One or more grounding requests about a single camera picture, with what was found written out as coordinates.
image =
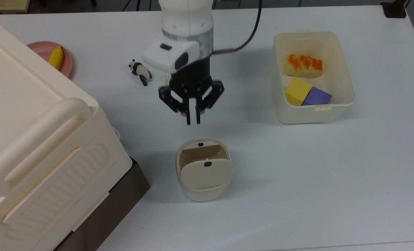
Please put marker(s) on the beige trash can lid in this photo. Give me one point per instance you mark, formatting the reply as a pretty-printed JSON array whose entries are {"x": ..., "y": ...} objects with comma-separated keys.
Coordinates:
[{"x": 206, "y": 176}]

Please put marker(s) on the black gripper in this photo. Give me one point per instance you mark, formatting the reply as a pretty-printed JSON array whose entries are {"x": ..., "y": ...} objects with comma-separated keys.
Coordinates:
[{"x": 193, "y": 82}]

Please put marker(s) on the panda toy figure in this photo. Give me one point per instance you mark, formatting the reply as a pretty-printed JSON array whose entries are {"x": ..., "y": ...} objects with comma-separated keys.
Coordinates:
[{"x": 140, "y": 71}]

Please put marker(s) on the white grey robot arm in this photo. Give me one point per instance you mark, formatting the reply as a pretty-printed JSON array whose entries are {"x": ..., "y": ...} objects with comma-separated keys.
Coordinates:
[{"x": 186, "y": 17}]

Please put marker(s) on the tan wooden furniture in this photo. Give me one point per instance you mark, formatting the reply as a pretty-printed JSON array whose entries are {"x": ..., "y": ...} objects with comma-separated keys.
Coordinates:
[{"x": 5, "y": 5}]

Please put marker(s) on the yellow foam cube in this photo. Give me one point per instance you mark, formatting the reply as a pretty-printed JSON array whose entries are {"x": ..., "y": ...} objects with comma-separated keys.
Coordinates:
[{"x": 297, "y": 90}]

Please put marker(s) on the white plastic bin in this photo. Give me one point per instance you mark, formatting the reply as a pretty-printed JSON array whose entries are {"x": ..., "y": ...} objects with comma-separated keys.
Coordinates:
[{"x": 304, "y": 116}]

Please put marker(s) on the pink plate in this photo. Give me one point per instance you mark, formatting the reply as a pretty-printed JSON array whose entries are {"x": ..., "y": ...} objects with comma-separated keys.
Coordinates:
[{"x": 67, "y": 64}]

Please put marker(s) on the crumpled white paper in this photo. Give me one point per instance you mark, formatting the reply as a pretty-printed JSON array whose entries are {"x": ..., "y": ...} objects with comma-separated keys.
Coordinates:
[{"x": 166, "y": 77}]

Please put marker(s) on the cream plastic storage box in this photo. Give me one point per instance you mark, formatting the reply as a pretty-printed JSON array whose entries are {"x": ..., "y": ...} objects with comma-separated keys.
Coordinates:
[{"x": 36, "y": 157}]

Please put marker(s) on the yellow banana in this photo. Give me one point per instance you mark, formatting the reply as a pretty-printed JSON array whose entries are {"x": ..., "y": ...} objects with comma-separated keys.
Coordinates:
[{"x": 56, "y": 57}]

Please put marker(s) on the purple foam cube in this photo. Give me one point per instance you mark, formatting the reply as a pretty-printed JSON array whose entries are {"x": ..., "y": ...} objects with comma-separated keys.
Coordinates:
[{"x": 316, "y": 97}]

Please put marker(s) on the toy sushi with orange roe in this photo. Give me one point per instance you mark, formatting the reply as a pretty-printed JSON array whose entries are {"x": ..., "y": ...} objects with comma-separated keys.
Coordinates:
[{"x": 302, "y": 68}]

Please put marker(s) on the beige trash can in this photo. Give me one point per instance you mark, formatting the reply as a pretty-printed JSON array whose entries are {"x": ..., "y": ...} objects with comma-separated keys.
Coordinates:
[{"x": 203, "y": 195}]

